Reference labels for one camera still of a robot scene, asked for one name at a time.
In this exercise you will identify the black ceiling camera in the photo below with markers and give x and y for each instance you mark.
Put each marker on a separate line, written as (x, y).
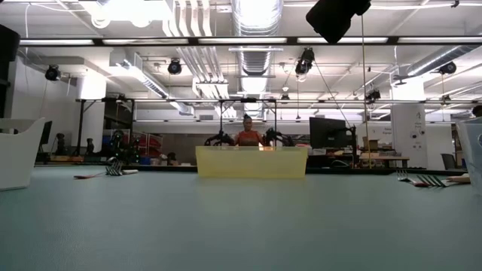
(174, 67)
(52, 73)
(373, 95)
(305, 64)
(448, 68)

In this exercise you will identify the silver ventilation duct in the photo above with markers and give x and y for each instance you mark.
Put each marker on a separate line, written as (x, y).
(256, 60)

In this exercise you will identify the yellow plastic bin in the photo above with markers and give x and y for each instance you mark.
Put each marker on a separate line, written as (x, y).
(248, 163)

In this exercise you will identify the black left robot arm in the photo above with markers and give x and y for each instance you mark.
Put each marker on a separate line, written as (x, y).
(8, 43)

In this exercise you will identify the background desk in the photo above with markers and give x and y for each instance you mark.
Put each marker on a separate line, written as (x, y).
(384, 159)

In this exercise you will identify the red tipped metal fork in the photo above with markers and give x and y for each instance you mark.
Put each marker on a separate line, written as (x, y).
(88, 176)
(418, 183)

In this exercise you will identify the green table mat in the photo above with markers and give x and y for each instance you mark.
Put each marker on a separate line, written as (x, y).
(241, 233)

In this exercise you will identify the clear plastic bin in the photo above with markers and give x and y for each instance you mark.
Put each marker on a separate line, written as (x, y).
(472, 150)

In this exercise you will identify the person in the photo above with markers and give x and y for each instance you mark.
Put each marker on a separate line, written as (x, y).
(248, 137)
(477, 111)

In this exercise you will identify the black background robot arm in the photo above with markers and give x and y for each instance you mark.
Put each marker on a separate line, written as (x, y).
(220, 139)
(278, 137)

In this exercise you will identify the white building pillar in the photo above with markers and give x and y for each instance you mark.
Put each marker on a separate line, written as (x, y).
(408, 124)

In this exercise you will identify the black background rig frame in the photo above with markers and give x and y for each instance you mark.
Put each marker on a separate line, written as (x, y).
(80, 128)

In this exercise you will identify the overhead LED light bar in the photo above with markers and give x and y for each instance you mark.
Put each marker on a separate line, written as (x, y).
(241, 40)

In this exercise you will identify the black computer monitor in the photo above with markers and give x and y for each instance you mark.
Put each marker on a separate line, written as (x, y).
(325, 131)

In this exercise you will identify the white plastic bin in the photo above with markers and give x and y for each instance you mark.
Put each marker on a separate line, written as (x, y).
(19, 158)

